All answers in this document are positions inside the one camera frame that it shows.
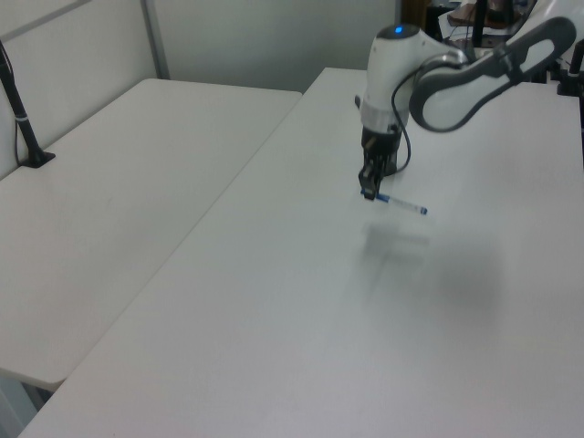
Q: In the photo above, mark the grey table leg frame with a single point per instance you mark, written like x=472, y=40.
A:
x=20, y=403

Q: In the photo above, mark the black clamp stand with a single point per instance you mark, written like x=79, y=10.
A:
x=569, y=77

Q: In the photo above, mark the white marker with blue cap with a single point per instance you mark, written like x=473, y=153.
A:
x=406, y=205

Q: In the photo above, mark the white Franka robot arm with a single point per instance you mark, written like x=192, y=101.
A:
x=388, y=68

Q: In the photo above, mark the black pole stand with base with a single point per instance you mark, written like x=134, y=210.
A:
x=23, y=123

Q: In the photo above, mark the white side table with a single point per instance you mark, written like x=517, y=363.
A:
x=114, y=182

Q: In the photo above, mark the thin black background pole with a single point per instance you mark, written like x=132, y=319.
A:
x=480, y=23

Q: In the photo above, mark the grey partition frame post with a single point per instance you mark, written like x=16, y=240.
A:
x=155, y=36

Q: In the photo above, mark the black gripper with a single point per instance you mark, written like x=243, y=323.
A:
x=381, y=143

